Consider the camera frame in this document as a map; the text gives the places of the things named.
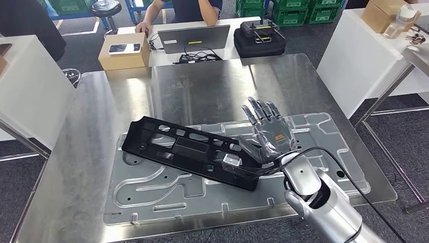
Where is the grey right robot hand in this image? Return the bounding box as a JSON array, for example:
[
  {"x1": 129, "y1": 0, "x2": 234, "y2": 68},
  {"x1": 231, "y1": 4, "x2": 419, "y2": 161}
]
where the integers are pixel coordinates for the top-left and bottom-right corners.
[{"x1": 238, "y1": 96, "x2": 297, "y2": 165}]

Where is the black round stool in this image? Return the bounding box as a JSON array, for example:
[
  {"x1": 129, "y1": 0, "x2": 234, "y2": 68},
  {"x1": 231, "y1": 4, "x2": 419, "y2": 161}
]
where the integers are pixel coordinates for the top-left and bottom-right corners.
[
  {"x1": 90, "y1": 0, "x2": 123, "y2": 34},
  {"x1": 62, "y1": 68, "x2": 81, "y2": 89}
]

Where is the clear plastic bottle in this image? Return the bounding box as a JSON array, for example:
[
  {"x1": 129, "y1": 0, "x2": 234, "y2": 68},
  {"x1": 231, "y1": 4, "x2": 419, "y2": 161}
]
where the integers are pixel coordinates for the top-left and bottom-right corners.
[{"x1": 383, "y1": 4, "x2": 419, "y2": 39}]

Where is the black carry case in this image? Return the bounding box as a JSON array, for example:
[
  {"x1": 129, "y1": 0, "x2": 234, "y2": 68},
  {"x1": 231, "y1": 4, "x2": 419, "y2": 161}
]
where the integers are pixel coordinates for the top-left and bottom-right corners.
[{"x1": 233, "y1": 28, "x2": 287, "y2": 58}]

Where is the black plastic panel part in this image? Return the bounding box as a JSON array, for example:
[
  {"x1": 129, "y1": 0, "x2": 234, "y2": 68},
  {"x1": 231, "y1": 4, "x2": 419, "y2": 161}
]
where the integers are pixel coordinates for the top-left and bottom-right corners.
[{"x1": 121, "y1": 115, "x2": 266, "y2": 192}]

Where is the person's hand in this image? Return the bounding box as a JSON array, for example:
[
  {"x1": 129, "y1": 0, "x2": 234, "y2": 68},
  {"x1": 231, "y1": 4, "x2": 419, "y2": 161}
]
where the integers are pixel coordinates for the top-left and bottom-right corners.
[{"x1": 135, "y1": 21, "x2": 153, "y2": 37}]

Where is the cardboard box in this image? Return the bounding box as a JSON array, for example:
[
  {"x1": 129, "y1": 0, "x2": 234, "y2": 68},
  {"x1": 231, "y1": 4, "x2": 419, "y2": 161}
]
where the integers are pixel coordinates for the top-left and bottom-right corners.
[
  {"x1": 98, "y1": 32, "x2": 150, "y2": 72},
  {"x1": 361, "y1": 0, "x2": 421, "y2": 33}
]

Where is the stainless steel workbench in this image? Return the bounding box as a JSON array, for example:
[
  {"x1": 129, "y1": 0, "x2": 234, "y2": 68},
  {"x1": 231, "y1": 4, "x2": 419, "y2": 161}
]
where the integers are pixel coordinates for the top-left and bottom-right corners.
[{"x1": 10, "y1": 53, "x2": 398, "y2": 243}]

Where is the smartphone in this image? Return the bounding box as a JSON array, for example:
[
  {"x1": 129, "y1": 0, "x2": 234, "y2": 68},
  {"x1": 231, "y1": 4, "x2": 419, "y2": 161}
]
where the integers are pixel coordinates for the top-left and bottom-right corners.
[{"x1": 108, "y1": 43, "x2": 142, "y2": 56}]

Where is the small brown box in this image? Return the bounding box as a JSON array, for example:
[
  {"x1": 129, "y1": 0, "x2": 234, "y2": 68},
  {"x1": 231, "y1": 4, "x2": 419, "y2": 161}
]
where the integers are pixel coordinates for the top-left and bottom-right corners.
[{"x1": 0, "y1": 43, "x2": 13, "y2": 76}]

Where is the black remote controller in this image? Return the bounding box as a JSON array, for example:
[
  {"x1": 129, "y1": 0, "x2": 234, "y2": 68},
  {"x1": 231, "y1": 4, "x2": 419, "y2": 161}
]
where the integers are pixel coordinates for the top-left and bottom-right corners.
[{"x1": 240, "y1": 19, "x2": 285, "y2": 44}]

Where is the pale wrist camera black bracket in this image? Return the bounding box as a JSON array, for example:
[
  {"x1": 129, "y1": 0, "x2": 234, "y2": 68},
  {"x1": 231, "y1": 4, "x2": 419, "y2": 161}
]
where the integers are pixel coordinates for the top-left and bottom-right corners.
[{"x1": 222, "y1": 152, "x2": 285, "y2": 178}]

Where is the black power adapter cable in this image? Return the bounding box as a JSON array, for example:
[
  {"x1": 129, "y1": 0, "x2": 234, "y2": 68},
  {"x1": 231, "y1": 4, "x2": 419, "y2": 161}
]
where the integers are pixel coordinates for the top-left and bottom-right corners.
[{"x1": 173, "y1": 45, "x2": 224, "y2": 64}]

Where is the green plastic crate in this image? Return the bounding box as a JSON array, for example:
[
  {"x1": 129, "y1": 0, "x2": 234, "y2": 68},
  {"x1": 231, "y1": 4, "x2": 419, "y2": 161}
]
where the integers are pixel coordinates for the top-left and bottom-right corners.
[
  {"x1": 307, "y1": 0, "x2": 345, "y2": 25},
  {"x1": 235, "y1": 0, "x2": 271, "y2": 19},
  {"x1": 271, "y1": 0, "x2": 310, "y2": 27},
  {"x1": 47, "y1": 0, "x2": 98, "y2": 15}
]

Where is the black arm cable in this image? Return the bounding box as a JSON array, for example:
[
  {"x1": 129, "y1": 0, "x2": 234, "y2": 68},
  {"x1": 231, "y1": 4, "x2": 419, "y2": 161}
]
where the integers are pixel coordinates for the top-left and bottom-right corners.
[{"x1": 261, "y1": 146, "x2": 408, "y2": 243}]

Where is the stamped metal plate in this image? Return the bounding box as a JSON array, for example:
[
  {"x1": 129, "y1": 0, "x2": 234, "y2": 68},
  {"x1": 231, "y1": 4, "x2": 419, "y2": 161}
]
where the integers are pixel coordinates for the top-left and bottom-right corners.
[{"x1": 102, "y1": 112, "x2": 372, "y2": 226}]

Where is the stainless steel table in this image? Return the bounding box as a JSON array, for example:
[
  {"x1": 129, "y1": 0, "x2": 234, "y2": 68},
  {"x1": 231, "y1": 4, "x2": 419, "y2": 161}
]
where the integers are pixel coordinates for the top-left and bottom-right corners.
[{"x1": 353, "y1": 40, "x2": 429, "y2": 214}]

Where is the grey laptop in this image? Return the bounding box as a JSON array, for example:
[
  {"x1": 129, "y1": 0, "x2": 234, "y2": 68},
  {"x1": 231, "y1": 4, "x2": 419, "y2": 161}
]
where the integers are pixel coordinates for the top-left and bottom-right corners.
[{"x1": 157, "y1": 24, "x2": 231, "y2": 55}]

